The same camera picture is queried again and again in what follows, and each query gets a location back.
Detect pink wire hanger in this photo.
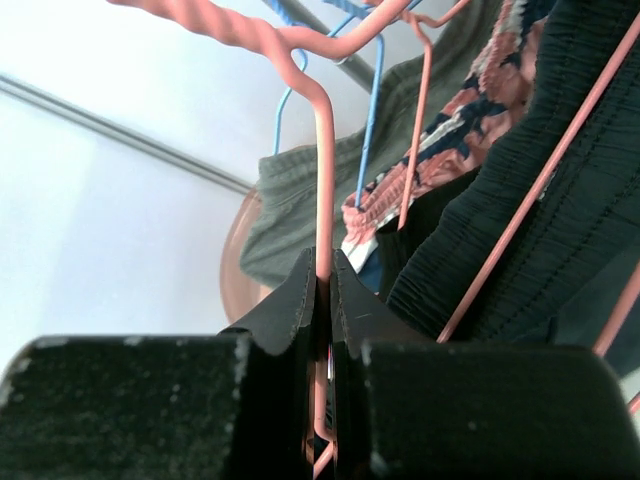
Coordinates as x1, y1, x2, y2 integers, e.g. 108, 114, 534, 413
435, 19, 640, 416
124, 1, 410, 478
346, 1, 483, 236

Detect pink translucent plastic basket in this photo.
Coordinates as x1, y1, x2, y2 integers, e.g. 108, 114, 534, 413
219, 188, 272, 324

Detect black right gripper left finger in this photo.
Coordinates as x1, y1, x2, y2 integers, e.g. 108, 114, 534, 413
1, 249, 316, 479

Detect pink patterned shorts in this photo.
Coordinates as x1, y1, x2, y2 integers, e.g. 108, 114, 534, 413
341, 1, 554, 271

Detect black shorts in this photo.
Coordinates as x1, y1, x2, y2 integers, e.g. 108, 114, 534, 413
387, 1, 639, 346

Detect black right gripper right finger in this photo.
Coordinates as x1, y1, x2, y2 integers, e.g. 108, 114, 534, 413
331, 252, 636, 479

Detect metal clothes rack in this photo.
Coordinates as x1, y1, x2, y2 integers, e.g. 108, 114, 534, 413
264, 0, 381, 96

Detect blue wire hanger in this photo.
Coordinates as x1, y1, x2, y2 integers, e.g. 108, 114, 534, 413
334, 33, 423, 212
264, 0, 373, 155

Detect grey shorts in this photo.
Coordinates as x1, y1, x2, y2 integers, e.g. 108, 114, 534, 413
239, 1, 501, 288

